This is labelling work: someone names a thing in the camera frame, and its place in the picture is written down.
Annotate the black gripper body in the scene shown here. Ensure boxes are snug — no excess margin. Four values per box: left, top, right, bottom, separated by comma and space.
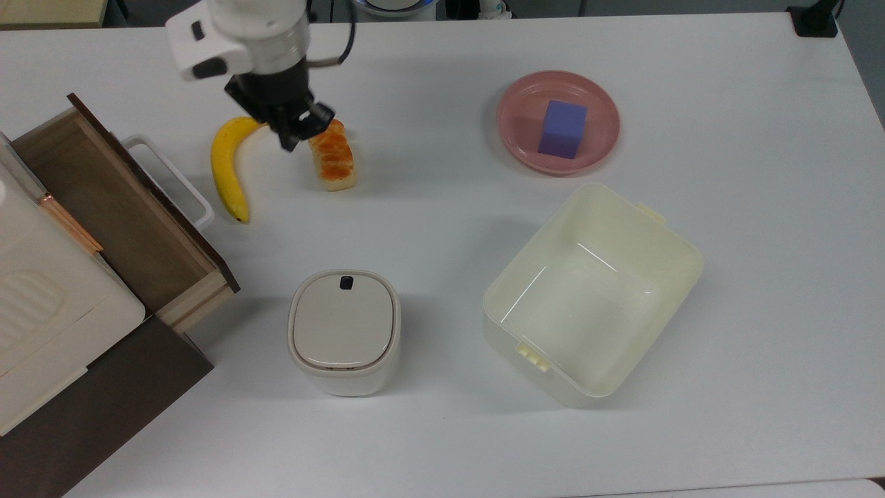
224, 59, 327, 136

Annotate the toy bread with orange topping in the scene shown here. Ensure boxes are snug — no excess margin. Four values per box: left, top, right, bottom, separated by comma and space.
308, 119, 359, 192

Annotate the yellow banana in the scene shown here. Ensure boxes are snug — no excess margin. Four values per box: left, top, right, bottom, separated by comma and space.
211, 116, 267, 224

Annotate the small beige lidded bin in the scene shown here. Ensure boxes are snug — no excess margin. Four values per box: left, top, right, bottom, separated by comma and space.
287, 269, 402, 397

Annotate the pink plate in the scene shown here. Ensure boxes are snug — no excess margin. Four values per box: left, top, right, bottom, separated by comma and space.
496, 70, 621, 176

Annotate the purple cube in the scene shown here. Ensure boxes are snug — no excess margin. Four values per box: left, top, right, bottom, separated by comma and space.
538, 100, 588, 160

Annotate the cream open plastic container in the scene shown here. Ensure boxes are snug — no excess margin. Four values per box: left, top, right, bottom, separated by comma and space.
482, 182, 705, 409

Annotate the dark wood cabinet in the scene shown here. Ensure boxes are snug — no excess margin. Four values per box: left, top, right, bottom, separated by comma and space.
0, 304, 215, 498

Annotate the black table clamp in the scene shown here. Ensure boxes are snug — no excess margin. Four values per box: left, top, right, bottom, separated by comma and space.
787, 0, 846, 38

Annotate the black cable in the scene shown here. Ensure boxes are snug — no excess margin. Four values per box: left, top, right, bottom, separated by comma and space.
304, 0, 357, 68

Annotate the robot base with blue ring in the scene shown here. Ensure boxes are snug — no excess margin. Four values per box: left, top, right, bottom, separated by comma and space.
353, 0, 440, 21

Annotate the wooden drawer with white handle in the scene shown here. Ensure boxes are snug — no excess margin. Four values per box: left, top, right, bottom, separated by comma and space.
12, 93, 241, 334

